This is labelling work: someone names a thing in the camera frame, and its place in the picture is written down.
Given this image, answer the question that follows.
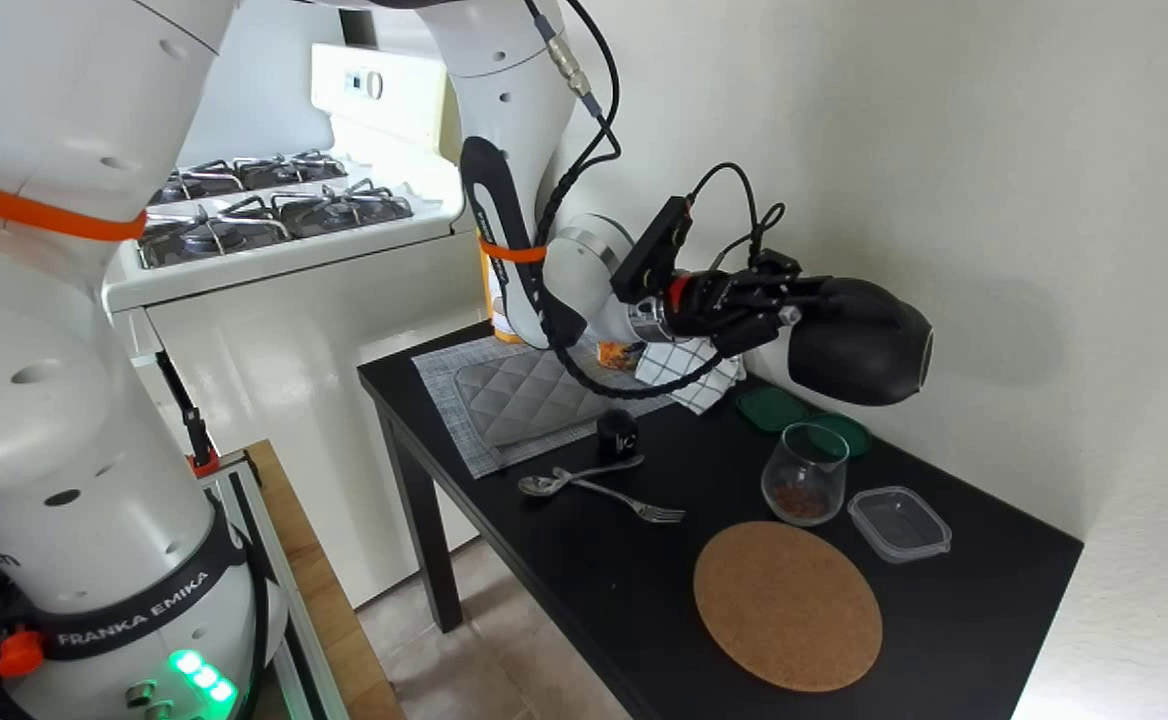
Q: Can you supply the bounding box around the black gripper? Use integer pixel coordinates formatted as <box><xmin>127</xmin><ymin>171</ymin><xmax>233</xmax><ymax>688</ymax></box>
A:
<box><xmin>662</xmin><ymin>259</ymin><xmax>813</xmax><ymax>361</ymax></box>

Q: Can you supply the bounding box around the clear glass cup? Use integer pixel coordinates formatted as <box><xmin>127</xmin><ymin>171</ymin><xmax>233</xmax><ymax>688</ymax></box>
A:
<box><xmin>755</xmin><ymin>416</ymin><xmax>856</xmax><ymax>527</ymax></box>

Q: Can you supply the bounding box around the square green lid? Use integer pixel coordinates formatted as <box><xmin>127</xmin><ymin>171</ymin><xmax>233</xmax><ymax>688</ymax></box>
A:
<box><xmin>737</xmin><ymin>380</ymin><xmax>800</xmax><ymax>436</ymax></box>

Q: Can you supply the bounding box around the white checkered cloth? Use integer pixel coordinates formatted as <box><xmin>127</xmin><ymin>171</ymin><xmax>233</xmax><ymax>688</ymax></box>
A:
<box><xmin>629</xmin><ymin>333</ymin><xmax>752</xmax><ymax>419</ymax></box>

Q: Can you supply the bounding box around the round green lid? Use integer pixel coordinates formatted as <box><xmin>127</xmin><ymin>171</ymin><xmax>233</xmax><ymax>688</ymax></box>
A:
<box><xmin>778</xmin><ymin>400</ymin><xmax>879</xmax><ymax>462</ymax></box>

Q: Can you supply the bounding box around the small black cap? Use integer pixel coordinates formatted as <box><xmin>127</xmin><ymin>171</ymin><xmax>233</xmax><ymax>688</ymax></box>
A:
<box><xmin>593</xmin><ymin>404</ymin><xmax>643</xmax><ymax>472</ymax></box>

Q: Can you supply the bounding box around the silver fork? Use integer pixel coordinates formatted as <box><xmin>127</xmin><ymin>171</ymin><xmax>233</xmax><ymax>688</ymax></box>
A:
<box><xmin>547</xmin><ymin>465</ymin><xmax>692</xmax><ymax>533</ymax></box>

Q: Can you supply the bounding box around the clear plastic container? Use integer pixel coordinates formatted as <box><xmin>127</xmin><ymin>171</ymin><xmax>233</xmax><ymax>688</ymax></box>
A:
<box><xmin>845</xmin><ymin>480</ymin><xmax>955</xmax><ymax>568</ymax></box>

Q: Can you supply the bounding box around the silver spoon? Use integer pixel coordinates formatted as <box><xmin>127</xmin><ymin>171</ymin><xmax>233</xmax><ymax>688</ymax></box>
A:
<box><xmin>512</xmin><ymin>447</ymin><xmax>653</xmax><ymax>504</ymax></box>

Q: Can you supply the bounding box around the round cork trivet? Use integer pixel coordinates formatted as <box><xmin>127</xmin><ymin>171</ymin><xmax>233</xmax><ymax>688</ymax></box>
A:
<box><xmin>688</xmin><ymin>516</ymin><xmax>887</xmax><ymax>699</ymax></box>

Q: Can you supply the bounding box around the black side table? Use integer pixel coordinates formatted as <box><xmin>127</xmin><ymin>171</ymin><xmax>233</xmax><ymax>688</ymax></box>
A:
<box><xmin>352</xmin><ymin>301</ymin><xmax>1086</xmax><ymax>720</ymax></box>

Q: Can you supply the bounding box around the grey woven placemat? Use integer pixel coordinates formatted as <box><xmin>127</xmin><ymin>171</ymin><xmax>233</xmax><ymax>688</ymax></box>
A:
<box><xmin>408</xmin><ymin>317</ymin><xmax>675</xmax><ymax>483</ymax></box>

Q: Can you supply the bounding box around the white gas stove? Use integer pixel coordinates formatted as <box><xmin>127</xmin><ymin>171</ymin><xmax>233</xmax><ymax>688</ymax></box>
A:
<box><xmin>82</xmin><ymin>33</ymin><xmax>483</xmax><ymax>612</ymax></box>

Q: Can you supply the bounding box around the wooden board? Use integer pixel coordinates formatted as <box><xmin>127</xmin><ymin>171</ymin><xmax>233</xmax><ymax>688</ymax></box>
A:
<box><xmin>240</xmin><ymin>436</ymin><xmax>408</xmax><ymax>720</ymax></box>

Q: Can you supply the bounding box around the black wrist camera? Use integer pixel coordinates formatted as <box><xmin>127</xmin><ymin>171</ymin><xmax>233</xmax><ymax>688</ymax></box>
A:
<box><xmin>609</xmin><ymin>193</ymin><xmax>700</xmax><ymax>308</ymax></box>

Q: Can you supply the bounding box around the short orange velcro strap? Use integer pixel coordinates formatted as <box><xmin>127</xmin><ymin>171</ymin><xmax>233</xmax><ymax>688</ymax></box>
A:
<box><xmin>470</xmin><ymin>231</ymin><xmax>556</xmax><ymax>270</ymax></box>

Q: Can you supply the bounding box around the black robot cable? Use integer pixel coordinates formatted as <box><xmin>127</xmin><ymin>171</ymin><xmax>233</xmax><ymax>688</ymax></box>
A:
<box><xmin>519</xmin><ymin>0</ymin><xmax>793</xmax><ymax>404</ymax></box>

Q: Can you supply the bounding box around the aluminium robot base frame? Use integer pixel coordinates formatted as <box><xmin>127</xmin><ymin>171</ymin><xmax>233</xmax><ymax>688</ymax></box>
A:
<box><xmin>207</xmin><ymin>458</ymin><xmax>352</xmax><ymax>720</ymax></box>

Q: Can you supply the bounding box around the long orange velcro strap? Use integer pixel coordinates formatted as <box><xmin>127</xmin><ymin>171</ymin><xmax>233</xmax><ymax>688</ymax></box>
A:
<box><xmin>0</xmin><ymin>160</ymin><xmax>152</xmax><ymax>247</ymax></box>

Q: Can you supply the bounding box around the orange cable clip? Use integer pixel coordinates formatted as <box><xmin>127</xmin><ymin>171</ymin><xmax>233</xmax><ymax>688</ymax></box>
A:
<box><xmin>0</xmin><ymin>624</ymin><xmax>51</xmax><ymax>686</ymax></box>

